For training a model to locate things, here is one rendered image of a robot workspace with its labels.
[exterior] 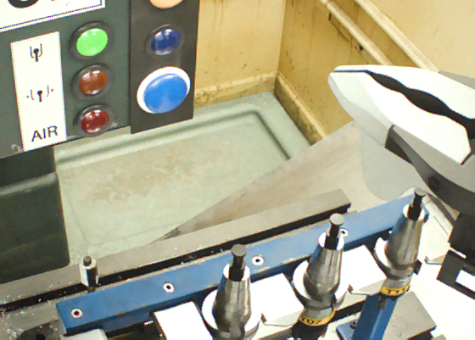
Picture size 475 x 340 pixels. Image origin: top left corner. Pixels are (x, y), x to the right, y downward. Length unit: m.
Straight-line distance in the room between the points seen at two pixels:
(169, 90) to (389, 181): 0.17
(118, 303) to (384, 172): 0.50
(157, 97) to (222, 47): 1.44
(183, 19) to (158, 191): 1.39
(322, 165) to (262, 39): 0.45
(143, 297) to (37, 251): 0.77
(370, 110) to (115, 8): 0.17
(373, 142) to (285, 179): 1.26
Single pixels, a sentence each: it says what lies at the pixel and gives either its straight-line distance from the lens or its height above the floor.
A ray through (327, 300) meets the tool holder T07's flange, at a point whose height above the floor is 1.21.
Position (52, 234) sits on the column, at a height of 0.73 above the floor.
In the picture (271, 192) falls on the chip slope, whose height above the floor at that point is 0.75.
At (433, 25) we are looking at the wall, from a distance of 1.45.
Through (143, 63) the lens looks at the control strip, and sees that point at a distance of 0.51.
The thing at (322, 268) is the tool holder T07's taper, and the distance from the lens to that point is 0.87.
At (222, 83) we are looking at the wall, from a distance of 2.02.
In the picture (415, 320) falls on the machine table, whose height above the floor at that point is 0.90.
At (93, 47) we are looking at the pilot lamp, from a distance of 0.48.
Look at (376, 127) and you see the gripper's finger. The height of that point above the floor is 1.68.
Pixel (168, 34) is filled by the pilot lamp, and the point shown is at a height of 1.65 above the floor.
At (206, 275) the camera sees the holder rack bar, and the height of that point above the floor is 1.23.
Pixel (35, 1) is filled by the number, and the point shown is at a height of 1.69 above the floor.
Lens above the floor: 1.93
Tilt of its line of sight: 44 degrees down
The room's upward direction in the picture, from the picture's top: 6 degrees clockwise
